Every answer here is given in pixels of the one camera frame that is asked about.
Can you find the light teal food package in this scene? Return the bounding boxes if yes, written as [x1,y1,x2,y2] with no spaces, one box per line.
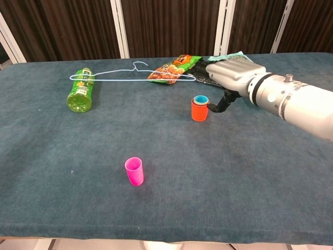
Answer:
[208,51,247,63]

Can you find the black seaweed packet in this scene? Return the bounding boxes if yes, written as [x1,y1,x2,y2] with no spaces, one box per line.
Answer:
[187,60,226,88]

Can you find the brown folding screen white frames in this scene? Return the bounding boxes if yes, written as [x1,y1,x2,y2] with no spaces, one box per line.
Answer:
[0,0,333,63]

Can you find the green tea bottle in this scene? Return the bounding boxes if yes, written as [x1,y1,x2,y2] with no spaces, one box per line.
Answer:
[66,67,95,114]

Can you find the teal table cloth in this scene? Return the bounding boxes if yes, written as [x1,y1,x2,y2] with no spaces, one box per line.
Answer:
[0,52,333,239]

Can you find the orange plastic cup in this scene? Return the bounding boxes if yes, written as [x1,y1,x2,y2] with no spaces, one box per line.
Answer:
[191,97,210,122]

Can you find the light blue wire hanger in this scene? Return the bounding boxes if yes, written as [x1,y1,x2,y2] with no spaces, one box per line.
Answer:
[69,61,196,82]

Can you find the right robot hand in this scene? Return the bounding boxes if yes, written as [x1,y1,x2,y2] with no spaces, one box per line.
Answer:
[196,57,266,114]

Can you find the green orange snack bag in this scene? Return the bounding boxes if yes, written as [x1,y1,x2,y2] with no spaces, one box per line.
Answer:
[147,54,203,85]

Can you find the pink plastic cup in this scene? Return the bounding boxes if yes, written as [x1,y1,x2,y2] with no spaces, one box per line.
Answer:
[124,157,145,186]

